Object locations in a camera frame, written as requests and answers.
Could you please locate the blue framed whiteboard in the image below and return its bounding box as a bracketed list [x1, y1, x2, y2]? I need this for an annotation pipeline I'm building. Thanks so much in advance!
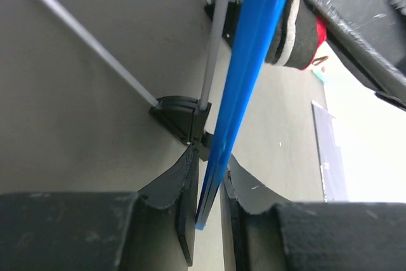
[195, 0, 286, 230]

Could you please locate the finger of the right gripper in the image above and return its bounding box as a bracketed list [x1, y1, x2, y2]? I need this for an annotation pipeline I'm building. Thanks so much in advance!
[305, 0, 405, 110]

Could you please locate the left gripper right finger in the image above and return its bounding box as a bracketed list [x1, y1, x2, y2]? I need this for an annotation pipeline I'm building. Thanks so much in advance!
[220, 157, 405, 270]

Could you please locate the grey wire whiteboard stand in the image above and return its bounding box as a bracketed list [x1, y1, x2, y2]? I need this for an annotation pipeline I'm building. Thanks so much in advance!
[25, 0, 235, 113]

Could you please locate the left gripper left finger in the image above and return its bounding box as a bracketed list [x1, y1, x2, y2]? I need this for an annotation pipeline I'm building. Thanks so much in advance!
[1, 146, 199, 270]

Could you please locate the dark blue notebook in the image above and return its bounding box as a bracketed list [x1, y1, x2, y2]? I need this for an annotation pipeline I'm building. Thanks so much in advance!
[311, 101, 348, 202]

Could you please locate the red whiteboard eraser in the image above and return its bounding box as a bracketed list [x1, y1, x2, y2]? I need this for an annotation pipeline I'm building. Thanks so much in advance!
[265, 0, 327, 70]

